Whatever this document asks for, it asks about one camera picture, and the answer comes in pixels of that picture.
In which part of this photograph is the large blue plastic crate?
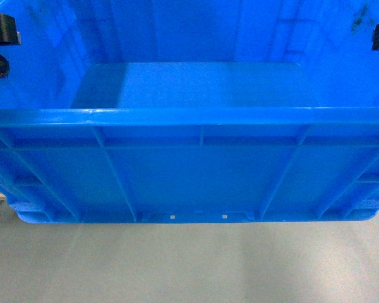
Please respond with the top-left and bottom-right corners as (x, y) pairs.
(0, 1), (379, 223)

